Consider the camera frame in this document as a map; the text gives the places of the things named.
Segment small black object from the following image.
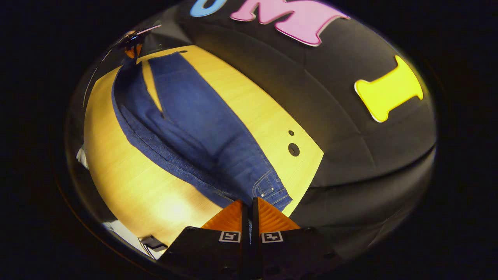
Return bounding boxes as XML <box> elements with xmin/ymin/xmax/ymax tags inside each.
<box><xmin>139</xmin><ymin>235</ymin><xmax>168</xmax><ymax>252</ymax></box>

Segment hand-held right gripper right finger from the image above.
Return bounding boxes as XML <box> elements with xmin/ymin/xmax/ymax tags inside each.
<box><xmin>251</xmin><ymin>197</ymin><xmax>344</xmax><ymax>280</ymax></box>

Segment blue denim jeans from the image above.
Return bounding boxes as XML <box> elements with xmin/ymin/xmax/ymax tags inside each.
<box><xmin>112</xmin><ymin>52</ymin><xmax>293</xmax><ymax>212</ymax></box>

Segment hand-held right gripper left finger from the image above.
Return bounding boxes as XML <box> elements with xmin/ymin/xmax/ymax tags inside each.
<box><xmin>159</xmin><ymin>199</ymin><xmax>251</xmax><ymax>280</ymax></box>

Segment black backdrop cloth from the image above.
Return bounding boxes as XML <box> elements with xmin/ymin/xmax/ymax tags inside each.
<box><xmin>84</xmin><ymin>0</ymin><xmax>437</xmax><ymax>265</ymax></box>

